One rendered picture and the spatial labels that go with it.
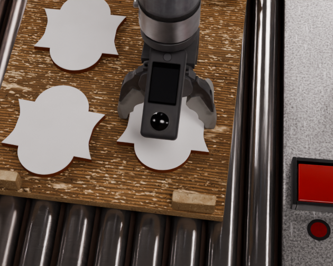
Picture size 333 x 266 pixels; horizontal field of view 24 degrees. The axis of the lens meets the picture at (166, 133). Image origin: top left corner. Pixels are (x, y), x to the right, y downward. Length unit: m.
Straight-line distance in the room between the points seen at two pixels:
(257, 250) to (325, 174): 0.15
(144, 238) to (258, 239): 0.15
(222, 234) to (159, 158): 0.14
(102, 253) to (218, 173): 0.19
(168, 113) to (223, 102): 0.20
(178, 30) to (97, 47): 0.29
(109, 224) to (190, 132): 0.17
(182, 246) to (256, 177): 0.15
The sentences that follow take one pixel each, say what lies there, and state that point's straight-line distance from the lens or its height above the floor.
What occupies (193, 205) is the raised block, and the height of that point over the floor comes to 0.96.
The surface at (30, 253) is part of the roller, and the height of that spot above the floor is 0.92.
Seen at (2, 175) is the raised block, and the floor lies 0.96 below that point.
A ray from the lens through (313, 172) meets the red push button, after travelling 1.10.
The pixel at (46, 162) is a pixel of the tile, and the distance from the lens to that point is 1.08.
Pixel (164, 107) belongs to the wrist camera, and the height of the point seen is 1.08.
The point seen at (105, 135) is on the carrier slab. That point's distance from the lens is 1.10.
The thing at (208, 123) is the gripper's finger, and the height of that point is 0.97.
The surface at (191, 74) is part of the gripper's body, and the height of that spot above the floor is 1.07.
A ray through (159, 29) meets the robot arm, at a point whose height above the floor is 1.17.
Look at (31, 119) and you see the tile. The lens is 1.12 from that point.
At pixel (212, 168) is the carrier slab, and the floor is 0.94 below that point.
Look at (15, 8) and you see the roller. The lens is 1.29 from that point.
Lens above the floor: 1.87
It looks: 58 degrees down
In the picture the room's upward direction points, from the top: straight up
